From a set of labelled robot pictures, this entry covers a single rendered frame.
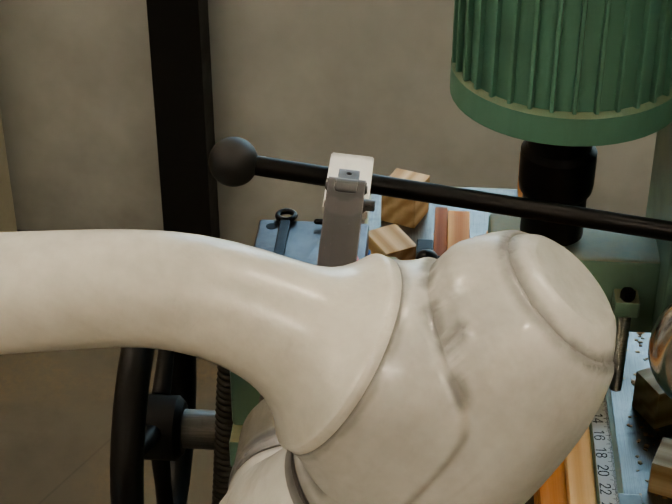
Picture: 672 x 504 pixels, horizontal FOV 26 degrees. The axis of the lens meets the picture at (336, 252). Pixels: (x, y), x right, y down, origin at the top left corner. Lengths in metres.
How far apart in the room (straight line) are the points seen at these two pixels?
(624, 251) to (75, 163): 1.86
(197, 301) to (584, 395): 0.18
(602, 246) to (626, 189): 1.55
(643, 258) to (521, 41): 0.24
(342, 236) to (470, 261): 0.27
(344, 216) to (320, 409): 0.29
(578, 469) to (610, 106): 0.27
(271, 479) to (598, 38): 0.43
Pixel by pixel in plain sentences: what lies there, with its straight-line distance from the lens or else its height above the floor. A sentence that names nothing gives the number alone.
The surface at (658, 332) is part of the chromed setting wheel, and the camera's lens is 1.10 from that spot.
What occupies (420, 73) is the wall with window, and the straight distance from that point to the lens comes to 2.66.
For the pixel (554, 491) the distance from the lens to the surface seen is 1.10.
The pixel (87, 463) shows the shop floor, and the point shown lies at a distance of 2.57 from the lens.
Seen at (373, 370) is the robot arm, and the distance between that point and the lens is 0.64.
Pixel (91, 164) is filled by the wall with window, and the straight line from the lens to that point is 2.90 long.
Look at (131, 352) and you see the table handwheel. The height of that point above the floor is 0.94.
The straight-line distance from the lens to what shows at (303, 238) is 1.25.
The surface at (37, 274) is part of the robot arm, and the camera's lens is 0.65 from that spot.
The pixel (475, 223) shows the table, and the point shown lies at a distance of 1.46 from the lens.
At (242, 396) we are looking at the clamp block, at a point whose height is 0.90.
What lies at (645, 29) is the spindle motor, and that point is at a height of 1.25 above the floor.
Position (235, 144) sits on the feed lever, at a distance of 1.00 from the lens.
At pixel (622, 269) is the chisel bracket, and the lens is 1.18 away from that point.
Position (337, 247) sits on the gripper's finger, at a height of 1.18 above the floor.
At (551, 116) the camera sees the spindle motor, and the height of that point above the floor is 1.19.
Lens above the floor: 1.67
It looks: 33 degrees down
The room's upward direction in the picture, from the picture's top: straight up
